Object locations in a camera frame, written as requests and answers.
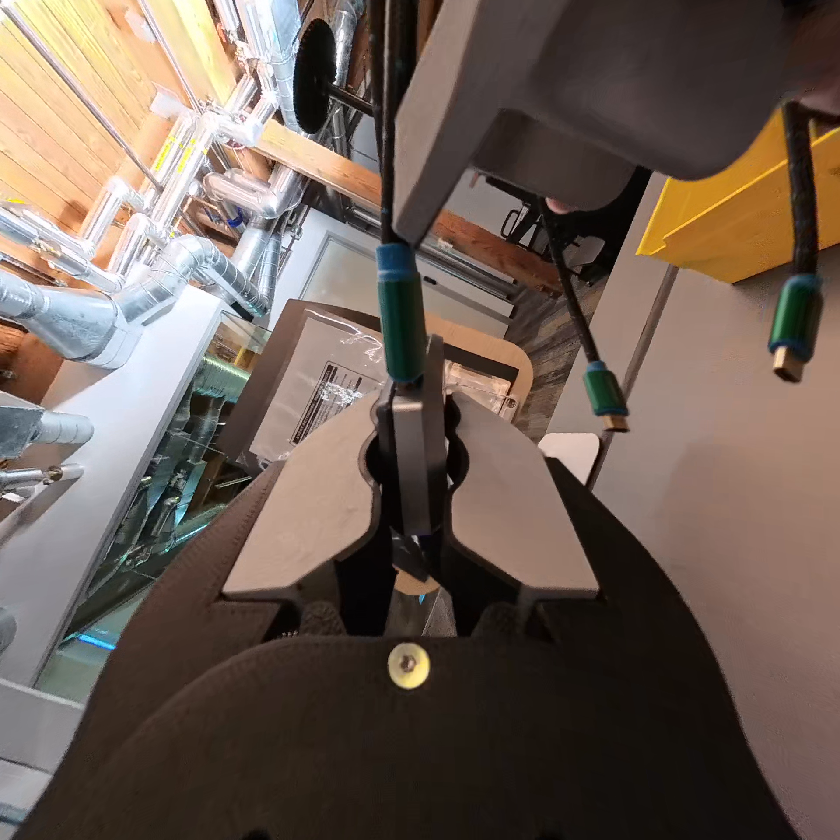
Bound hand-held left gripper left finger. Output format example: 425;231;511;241
222;390;389;601

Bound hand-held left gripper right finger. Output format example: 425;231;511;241
446;392;602;599

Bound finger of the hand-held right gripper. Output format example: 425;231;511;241
392;0;798;249

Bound silver hub adapter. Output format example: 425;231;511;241
387;333;449;536

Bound braided cable with small green plug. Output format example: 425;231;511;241
541;210;631;435

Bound yellow plastic bin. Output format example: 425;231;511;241
635;108;840;285

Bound clear acrylic instruction sheet holder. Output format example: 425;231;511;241
252;308;519;460

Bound black office chair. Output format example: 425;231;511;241
495;161;652;290

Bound black disc stand with pole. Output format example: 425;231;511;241
292;17;378;137

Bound silver ventilation ducts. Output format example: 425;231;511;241
0;0;342;368

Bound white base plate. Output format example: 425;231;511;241
538;432;602;490

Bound wooden post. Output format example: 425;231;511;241
252;118;568;296

